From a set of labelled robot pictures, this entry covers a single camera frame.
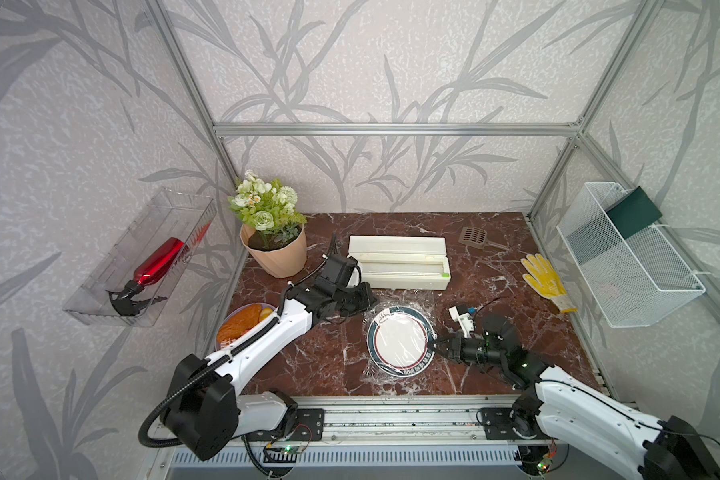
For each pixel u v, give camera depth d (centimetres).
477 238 112
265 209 84
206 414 39
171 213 79
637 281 62
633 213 71
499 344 63
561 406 53
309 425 73
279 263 93
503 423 73
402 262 91
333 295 62
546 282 102
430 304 96
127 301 59
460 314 76
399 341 77
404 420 76
